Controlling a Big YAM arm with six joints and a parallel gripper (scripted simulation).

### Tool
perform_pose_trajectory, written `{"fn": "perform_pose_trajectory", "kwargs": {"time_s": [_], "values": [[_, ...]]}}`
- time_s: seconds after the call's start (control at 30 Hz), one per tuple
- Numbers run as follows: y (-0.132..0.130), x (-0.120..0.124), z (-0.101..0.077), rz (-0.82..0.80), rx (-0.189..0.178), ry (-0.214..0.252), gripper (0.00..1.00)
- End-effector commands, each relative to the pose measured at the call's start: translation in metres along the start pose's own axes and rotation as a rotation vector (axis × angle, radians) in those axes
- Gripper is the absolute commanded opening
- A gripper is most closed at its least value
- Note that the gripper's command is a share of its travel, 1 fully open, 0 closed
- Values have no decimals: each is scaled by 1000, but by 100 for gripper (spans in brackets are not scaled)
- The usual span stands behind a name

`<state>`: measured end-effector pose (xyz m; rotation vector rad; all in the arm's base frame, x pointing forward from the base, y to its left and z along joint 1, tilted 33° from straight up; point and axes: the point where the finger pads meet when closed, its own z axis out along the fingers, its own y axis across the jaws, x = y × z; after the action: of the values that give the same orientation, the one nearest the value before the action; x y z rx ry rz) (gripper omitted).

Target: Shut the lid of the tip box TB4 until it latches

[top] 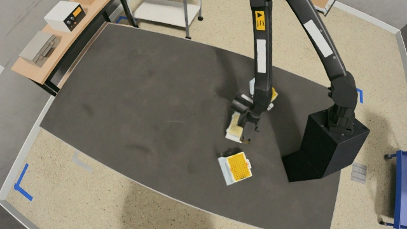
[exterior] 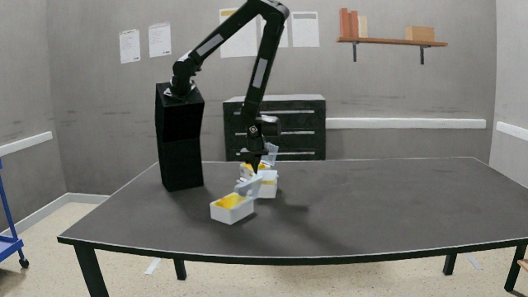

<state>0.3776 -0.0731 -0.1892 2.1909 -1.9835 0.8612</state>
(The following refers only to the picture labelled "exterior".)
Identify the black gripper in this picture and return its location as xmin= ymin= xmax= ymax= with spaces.
xmin=240 ymin=135 xmax=269 ymax=175

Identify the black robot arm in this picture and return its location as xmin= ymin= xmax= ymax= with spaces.
xmin=163 ymin=0 xmax=290 ymax=149

